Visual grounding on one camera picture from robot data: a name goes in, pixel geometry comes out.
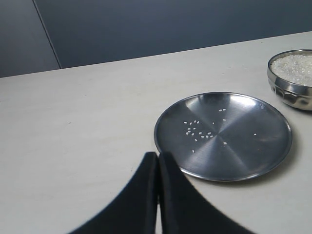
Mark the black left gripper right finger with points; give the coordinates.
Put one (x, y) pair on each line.
(184, 210)

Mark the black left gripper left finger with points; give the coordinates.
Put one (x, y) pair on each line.
(134, 209)

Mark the steel bowl of rice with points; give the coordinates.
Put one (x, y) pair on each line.
(290, 77)

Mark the round steel plate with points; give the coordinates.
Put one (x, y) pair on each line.
(223, 136)

